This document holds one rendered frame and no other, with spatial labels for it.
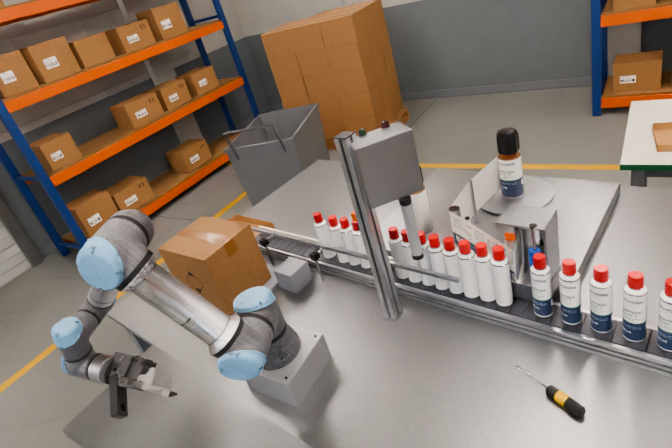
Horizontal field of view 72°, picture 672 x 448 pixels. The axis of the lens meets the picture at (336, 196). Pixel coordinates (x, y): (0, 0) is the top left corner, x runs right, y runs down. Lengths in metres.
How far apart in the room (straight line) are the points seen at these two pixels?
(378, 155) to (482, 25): 4.64
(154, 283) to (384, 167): 0.66
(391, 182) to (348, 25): 3.56
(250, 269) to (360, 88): 3.30
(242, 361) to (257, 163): 2.75
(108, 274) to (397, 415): 0.82
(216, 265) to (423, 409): 0.87
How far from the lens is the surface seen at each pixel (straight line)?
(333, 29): 4.84
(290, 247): 2.07
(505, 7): 5.73
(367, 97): 4.91
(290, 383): 1.43
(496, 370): 1.45
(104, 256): 1.17
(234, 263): 1.83
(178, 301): 1.23
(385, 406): 1.41
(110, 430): 1.79
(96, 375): 1.55
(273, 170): 3.85
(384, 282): 1.51
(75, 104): 5.88
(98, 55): 5.25
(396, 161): 1.29
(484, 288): 1.52
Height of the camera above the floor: 1.93
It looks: 27 degrees down
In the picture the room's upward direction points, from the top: 17 degrees counter-clockwise
